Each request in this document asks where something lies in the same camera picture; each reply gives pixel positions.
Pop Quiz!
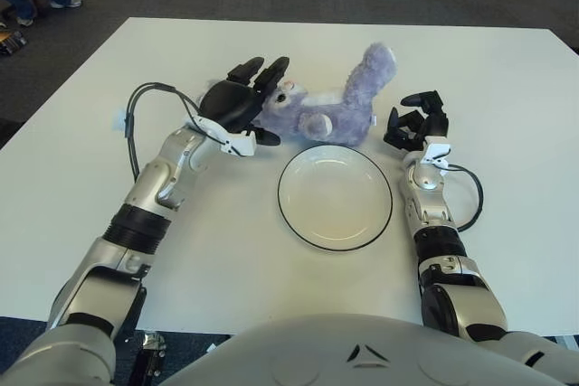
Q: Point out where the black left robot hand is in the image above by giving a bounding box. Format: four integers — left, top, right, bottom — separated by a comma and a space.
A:
198, 56, 290, 148

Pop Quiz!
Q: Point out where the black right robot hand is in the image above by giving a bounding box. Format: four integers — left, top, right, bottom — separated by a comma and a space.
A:
383, 89, 451, 152

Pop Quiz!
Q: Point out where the purple plush bunny doll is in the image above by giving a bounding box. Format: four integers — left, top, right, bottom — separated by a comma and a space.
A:
195, 42, 399, 148

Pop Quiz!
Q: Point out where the white plate with black rim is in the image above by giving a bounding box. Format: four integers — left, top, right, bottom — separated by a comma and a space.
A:
277, 145, 394, 252

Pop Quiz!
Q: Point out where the dark patterned box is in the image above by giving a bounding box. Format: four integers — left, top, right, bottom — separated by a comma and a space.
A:
0, 29, 28, 56

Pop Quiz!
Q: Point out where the grey robot torso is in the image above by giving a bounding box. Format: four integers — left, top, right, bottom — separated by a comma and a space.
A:
157, 313, 562, 386

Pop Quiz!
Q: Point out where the black metal stand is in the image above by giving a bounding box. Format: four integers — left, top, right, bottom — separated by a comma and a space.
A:
130, 330, 167, 386

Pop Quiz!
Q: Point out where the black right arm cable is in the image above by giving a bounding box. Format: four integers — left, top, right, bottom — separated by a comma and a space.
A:
445, 163, 484, 232

